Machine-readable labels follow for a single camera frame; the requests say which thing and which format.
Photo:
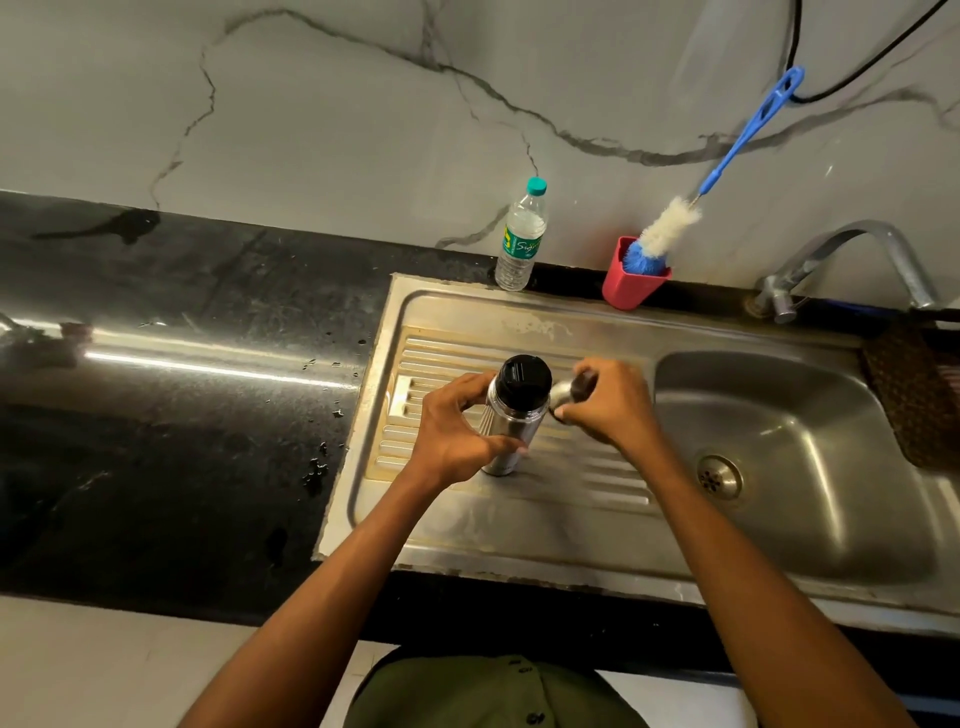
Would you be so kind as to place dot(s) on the brown woven mat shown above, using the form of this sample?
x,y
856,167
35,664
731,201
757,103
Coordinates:
x,y
911,390

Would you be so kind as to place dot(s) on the olive green shirt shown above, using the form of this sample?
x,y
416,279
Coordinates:
x,y
491,694

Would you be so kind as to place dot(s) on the person's right forearm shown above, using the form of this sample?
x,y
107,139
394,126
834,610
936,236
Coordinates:
x,y
757,592

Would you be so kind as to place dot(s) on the steel tap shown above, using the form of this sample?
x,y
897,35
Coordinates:
x,y
840,259

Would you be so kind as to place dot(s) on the person's right thumb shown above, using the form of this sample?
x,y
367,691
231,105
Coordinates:
x,y
574,412

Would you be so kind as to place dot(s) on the person's left hand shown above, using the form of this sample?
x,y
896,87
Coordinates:
x,y
442,442

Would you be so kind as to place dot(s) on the steel flask with black stopper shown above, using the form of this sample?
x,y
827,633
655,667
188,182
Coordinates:
x,y
516,412

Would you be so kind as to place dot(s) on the steel flask cap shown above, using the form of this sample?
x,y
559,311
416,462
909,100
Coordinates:
x,y
568,396

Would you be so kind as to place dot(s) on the sink drain strainer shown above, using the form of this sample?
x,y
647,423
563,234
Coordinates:
x,y
719,477

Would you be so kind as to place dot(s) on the person's left forearm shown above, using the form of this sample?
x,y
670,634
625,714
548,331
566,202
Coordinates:
x,y
315,607

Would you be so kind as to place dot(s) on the clear plastic water bottle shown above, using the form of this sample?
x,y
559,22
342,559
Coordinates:
x,y
521,236

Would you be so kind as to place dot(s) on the red plastic cup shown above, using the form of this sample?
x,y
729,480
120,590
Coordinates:
x,y
628,277

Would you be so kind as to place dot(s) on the stainless steel sink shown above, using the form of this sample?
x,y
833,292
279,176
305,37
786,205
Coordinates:
x,y
675,465

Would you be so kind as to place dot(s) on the person's right hand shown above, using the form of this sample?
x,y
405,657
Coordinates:
x,y
615,409

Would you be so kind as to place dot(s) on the person's left thumb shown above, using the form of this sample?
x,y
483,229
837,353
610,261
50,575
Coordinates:
x,y
496,446

